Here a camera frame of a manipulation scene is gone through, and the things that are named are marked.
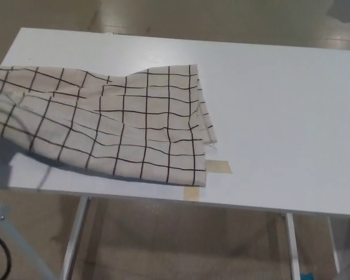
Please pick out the white black-checkered towel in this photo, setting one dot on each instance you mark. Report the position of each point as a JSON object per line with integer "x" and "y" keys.
{"x": 128, "y": 125}

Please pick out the white metal table leg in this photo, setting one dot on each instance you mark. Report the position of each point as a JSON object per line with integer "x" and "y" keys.
{"x": 76, "y": 239}
{"x": 293, "y": 248}
{"x": 334, "y": 245}

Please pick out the teal object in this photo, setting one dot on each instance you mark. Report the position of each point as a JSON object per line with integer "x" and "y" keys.
{"x": 307, "y": 276}

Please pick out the grey metal frame bar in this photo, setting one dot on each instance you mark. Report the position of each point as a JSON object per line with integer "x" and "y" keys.
{"x": 14, "y": 251}

